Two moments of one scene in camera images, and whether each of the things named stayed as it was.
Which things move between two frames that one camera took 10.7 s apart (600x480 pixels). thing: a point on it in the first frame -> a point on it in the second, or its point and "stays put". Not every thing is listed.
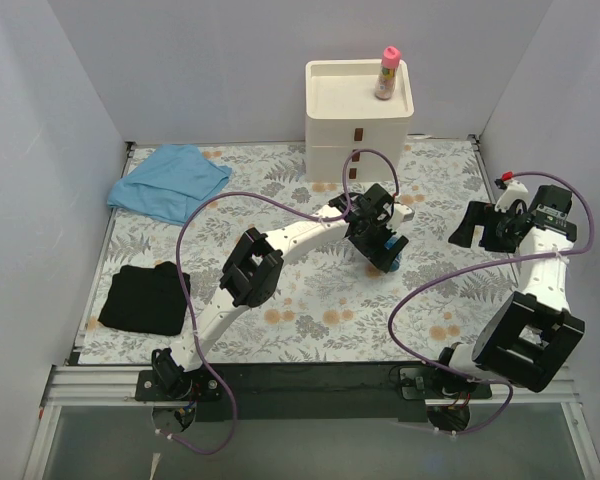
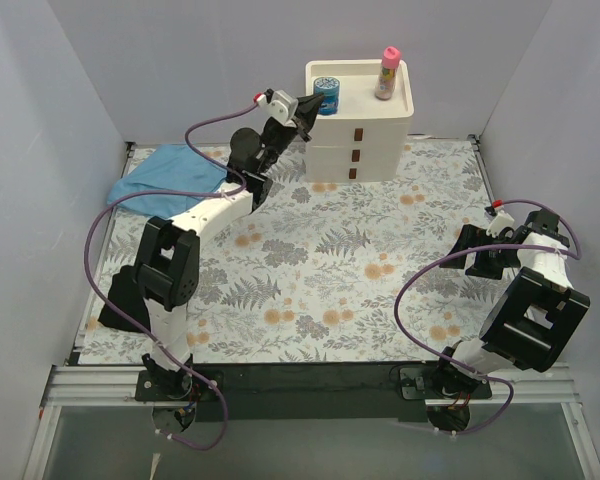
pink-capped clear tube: [385, 87] stays put
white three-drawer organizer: [342, 115] stays put
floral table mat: [278, 269] stays put
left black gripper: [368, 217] -> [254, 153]
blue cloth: [165, 185] stays put
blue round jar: [389, 244] -> [330, 88]
